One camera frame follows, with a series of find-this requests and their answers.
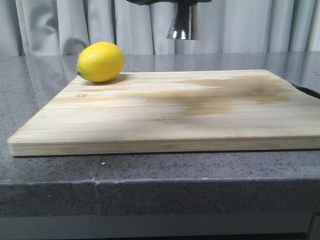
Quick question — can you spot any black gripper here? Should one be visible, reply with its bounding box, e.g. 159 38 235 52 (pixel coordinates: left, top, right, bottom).
127 0 211 5

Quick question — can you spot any steel double jigger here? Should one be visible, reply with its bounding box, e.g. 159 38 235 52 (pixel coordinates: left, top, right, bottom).
167 0 202 41

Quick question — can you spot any yellow lemon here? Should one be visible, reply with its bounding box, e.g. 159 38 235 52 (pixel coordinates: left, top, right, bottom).
76 41 125 83

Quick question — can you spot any wooden cutting board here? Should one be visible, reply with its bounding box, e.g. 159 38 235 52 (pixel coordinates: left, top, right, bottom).
7 69 320 156

